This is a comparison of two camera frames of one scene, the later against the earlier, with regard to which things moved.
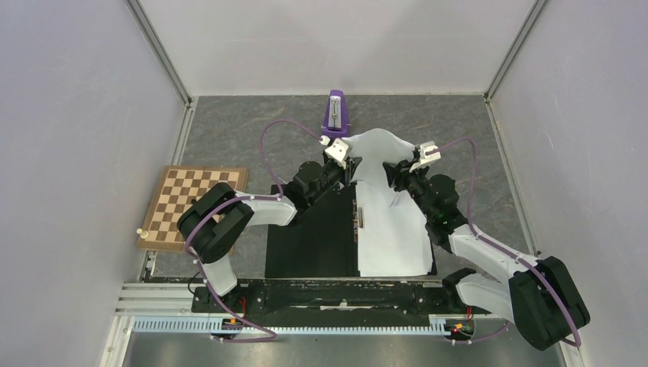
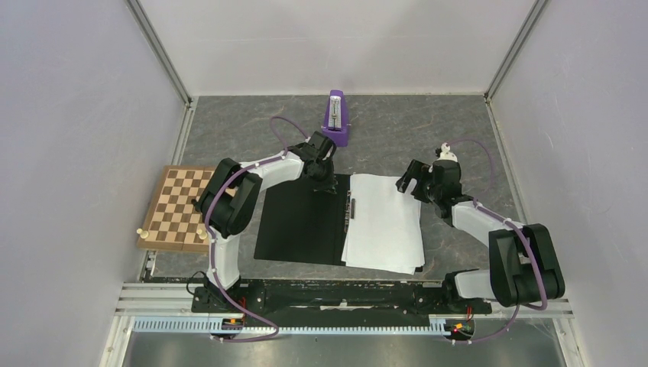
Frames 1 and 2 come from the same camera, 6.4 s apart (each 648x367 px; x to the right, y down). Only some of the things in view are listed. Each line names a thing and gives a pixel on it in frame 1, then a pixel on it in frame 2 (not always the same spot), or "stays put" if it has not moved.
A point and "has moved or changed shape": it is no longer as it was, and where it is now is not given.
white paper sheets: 394,239 has moved or changed shape
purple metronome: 336,119 stays put
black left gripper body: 332,175 to 324,170
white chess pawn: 144,234 stays put
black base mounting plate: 335,300 stays put
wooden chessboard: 179,185 stays put
